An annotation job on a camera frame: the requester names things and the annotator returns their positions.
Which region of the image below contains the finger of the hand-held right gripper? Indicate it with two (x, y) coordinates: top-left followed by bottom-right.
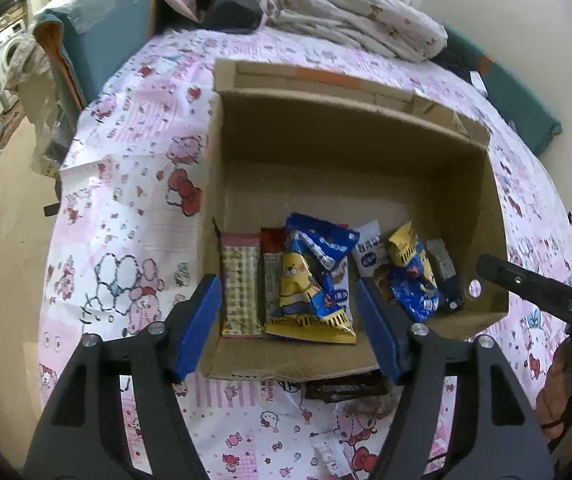
(476, 254), (567, 318)

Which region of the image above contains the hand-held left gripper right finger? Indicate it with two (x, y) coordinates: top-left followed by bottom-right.
(356, 277), (557, 480)

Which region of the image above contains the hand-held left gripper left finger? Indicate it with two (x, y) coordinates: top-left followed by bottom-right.
(23, 273), (223, 480)

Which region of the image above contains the beige wafer packet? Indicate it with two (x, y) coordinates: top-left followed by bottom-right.
(220, 231), (261, 338)

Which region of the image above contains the small yellow blue snack packet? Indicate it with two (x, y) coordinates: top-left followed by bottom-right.
(387, 221), (441, 323)

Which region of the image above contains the dark brown snack packet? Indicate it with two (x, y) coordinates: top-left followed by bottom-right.
(305, 371), (391, 403)

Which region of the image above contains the grey snack packet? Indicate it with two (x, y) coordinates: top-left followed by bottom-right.
(425, 238), (465, 311)

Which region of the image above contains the white red rice cake packet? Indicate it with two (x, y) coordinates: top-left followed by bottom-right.
(351, 220), (391, 291)

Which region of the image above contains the large yellow blue snack packet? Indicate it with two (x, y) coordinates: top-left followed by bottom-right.
(265, 237), (357, 346)

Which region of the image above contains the red snack packet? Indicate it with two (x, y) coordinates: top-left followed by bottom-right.
(260, 227), (287, 323)

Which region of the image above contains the white slim snack packet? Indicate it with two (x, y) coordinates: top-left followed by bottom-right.
(310, 432), (354, 480)

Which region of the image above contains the brown cardboard box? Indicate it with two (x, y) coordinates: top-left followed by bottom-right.
(201, 57), (511, 382)

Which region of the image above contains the person's right hand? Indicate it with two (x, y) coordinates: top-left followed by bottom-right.
(536, 342), (572, 443)

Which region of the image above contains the pink cartoon printed bedsheet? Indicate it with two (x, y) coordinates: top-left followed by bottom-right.
(38, 25), (572, 480)

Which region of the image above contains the teal padded bed panel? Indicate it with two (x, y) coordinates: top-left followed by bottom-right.
(433, 22), (563, 156)
(33, 0), (159, 111)

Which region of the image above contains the dark clothing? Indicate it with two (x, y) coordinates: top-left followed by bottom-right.
(431, 45), (482, 83)

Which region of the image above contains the rumpled floral quilt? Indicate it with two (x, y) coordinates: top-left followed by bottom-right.
(201, 0), (449, 63)

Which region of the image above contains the black bag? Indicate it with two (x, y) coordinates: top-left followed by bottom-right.
(198, 0), (267, 35)

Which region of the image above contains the white washing machine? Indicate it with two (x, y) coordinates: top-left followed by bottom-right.
(0, 17), (29, 111)

